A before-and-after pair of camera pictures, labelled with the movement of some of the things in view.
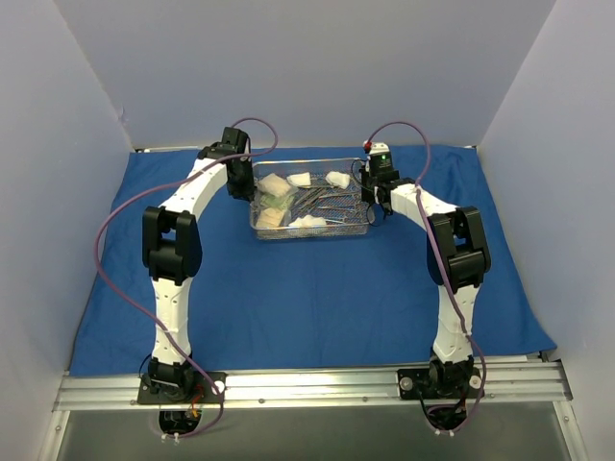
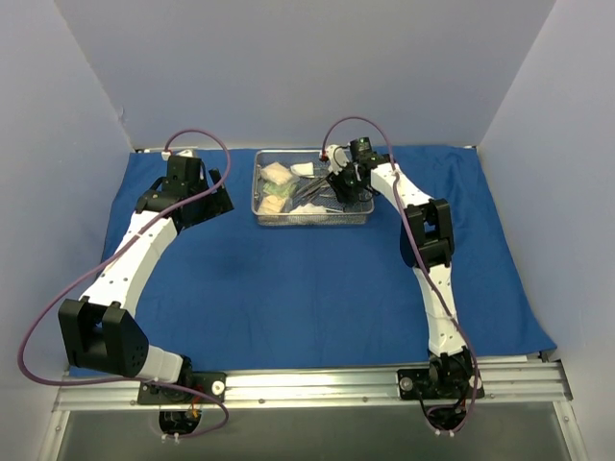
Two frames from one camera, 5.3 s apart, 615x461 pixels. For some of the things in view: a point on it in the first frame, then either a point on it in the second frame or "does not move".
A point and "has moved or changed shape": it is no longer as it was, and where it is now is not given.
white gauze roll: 301,180 -> 305,169
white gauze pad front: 308,221 -> 308,208
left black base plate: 199,391 does not move
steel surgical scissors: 304,201 -> 303,192
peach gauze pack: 270,217 -> 272,205
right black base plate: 417,383 does not move
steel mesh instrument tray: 308,198 has moved or changed shape
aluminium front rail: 517,387 does not move
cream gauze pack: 274,184 -> 277,173
